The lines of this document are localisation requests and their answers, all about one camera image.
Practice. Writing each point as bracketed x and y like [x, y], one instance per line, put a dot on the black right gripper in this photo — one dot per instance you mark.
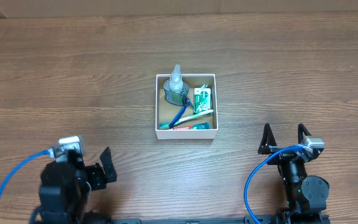
[268, 145]

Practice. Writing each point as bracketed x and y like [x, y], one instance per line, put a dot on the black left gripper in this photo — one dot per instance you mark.
[99, 180]

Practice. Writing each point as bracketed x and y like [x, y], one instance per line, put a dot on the green toothbrush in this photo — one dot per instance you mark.
[185, 119]

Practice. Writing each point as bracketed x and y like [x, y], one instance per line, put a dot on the teal white small tube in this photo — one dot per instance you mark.
[194, 126]

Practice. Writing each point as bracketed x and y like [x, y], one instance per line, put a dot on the green white small packet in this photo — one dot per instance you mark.
[202, 99]

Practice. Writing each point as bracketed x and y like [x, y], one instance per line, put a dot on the blue disposable razor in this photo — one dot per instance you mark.
[180, 113]

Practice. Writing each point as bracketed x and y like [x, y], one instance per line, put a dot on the clear purple liquid bottle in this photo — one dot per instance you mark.
[176, 90]

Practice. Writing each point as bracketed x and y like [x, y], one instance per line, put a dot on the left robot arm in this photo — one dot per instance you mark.
[66, 186]

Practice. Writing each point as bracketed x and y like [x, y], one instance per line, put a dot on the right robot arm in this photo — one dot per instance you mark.
[306, 194]

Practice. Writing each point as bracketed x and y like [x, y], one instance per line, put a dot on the white cardboard box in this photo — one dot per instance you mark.
[165, 111]

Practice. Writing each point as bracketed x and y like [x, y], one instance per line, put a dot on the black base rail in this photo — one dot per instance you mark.
[197, 220]

